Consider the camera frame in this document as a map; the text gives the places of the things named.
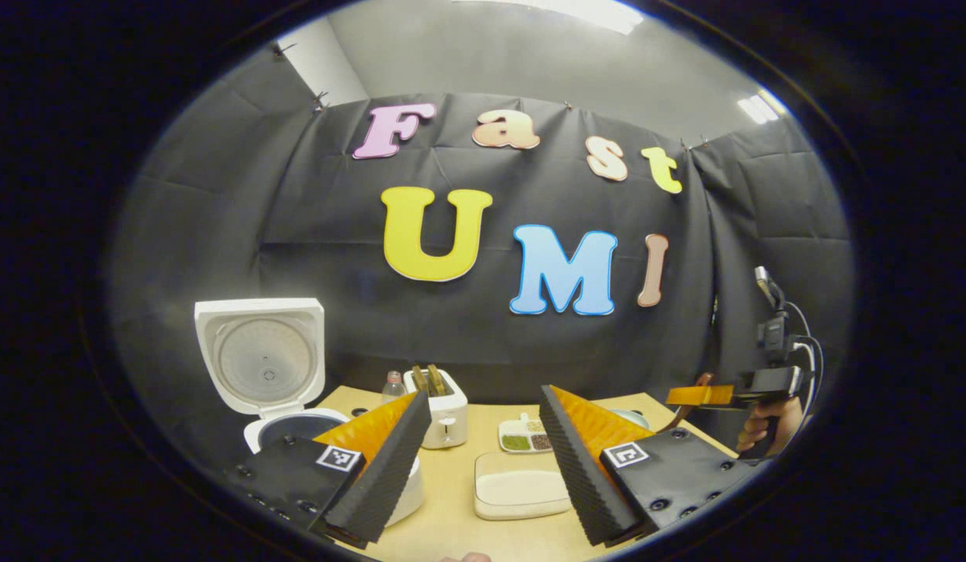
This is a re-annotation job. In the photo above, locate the brown wooden spoon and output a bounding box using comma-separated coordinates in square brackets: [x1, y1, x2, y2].
[660, 372, 716, 436]

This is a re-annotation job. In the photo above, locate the clear plastic container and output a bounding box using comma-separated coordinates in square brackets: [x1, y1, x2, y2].
[473, 452, 574, 522]

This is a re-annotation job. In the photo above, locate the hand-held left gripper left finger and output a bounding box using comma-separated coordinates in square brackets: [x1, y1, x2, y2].
[220, 389, 433, 550]

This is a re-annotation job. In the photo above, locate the white toaster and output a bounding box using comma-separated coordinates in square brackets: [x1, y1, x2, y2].
[403, 367, 469, 450]

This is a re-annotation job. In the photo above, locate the white rice cooker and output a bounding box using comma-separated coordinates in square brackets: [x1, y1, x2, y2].
[194, 297, 426, 528]

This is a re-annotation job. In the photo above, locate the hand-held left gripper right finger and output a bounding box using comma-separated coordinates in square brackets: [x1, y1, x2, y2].
[538, 383, 758, 549]

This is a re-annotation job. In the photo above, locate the black backdrop cloth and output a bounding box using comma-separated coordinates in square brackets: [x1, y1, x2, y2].
[108, 43, 854, 469]

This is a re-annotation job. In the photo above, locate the white divided bean dish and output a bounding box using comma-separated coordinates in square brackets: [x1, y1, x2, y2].
[498, 413, 555, 454]

